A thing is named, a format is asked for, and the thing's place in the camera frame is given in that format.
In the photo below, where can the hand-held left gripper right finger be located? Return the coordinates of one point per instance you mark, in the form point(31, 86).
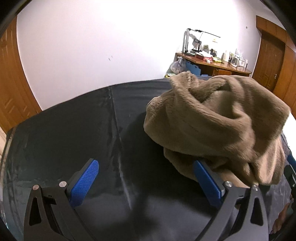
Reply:
point(208, 183)

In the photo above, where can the wooden desk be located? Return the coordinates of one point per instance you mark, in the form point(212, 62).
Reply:
point(222, 66)

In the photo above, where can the wooden door with frame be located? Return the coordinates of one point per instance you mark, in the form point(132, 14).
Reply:
point(269, 64)

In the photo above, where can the brown fleece blanket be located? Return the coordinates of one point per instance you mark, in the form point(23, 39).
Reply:
point(219, 120)

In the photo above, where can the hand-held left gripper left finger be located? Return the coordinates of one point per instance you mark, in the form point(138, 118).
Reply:
point(84, 180)

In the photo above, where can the yellow packet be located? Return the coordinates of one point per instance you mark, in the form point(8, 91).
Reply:
point(216, 59)

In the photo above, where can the clear plastic bag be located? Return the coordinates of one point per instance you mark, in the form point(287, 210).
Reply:
point(177, 67)

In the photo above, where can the dark grey bed cover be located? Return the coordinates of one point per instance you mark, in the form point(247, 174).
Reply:
point(81, 129)

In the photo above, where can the white kettle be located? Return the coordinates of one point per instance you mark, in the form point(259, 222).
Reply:
point(225, 57)

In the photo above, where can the small black screen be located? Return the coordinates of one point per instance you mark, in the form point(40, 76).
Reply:
point(196, 43)

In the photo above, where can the blue plastic crate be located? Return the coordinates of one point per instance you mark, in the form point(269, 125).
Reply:
point(193, 68)

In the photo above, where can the white papers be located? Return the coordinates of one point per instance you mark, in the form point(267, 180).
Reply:
point(204, 54)

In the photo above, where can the black desk lamp stand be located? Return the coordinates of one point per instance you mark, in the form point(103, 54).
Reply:
point(185, 41)

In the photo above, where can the brown wooden panel door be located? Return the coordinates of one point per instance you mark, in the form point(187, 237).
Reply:
point(11, 81)

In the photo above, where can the red box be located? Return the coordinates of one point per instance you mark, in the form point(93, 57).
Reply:
point(201, 57)

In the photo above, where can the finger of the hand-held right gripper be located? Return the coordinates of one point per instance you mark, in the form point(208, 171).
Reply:
point(291, 160)

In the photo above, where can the colourful printed package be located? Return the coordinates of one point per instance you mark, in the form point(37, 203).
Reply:
point(168, 75)

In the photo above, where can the person's right hand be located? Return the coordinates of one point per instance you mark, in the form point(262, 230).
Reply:
point(281, 217)

